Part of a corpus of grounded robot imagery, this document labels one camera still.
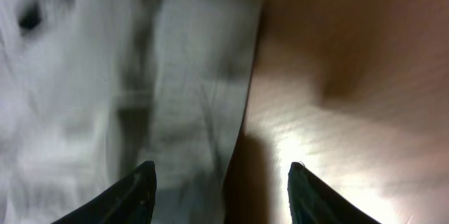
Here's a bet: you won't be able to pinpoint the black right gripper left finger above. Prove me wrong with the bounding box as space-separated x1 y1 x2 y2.
53 161 156 224

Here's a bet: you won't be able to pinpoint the grey shorts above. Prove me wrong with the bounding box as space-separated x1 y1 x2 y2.
1 0 262 223

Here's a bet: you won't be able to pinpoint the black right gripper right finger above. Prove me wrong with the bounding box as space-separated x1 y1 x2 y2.
288 162 380 224

